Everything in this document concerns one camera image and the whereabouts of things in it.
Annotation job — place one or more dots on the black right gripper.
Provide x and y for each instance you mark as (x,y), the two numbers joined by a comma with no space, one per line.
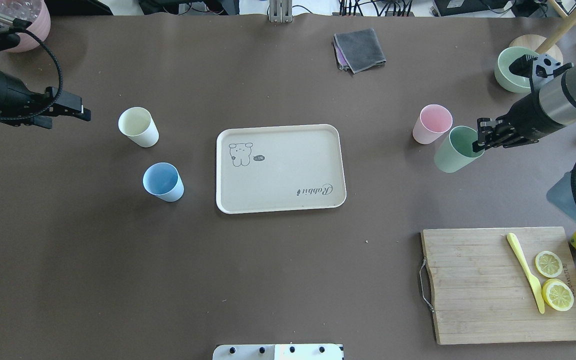
(527,113)

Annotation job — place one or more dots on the wooden stand with base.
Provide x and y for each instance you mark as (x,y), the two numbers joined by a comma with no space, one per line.
(547,41)

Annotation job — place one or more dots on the blue plastic cup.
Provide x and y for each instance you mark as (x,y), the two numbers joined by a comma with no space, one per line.
(162,180)

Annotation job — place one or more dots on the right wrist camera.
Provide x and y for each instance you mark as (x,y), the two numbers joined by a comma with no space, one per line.
(539,69)

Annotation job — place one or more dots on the green bowl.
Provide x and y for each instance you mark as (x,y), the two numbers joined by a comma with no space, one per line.
(505,78)

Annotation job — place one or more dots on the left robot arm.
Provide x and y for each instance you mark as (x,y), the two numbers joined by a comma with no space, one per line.
(19,106)

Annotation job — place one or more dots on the cream rabbit tray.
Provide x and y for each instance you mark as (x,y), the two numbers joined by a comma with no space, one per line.
(279,168)

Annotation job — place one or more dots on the wooden cutting board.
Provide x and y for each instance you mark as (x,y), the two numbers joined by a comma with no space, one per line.
(479,293)

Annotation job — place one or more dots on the grey folded cloth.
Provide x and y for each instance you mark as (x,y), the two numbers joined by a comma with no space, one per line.
(358,50)

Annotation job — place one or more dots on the green plastic cup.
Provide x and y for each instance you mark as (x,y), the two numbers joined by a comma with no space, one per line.
(456,151)

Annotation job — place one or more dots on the pink plastic cup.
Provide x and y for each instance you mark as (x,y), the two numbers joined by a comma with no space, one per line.
(433,121)

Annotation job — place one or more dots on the aluminium frame post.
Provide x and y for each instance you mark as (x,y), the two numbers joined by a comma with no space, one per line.
(280,11)

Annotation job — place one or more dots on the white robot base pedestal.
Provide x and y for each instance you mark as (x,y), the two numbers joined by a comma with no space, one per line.
(287,351)

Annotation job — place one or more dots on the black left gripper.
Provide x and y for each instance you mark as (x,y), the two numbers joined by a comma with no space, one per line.
(9,93)

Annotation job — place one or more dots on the pink bowl with ice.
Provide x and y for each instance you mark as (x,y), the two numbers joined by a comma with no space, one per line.
(19,15)

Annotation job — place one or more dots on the lemon slice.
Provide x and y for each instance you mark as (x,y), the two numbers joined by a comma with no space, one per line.
(548,264)
(557,295)

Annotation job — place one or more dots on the cream plastic cup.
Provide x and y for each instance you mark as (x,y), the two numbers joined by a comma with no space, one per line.
(138,125)

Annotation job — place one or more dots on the yellow plastic knife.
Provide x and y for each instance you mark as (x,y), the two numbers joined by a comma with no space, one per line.
(533,281)

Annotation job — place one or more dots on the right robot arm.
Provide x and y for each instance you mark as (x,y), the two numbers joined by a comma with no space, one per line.
(550,106)

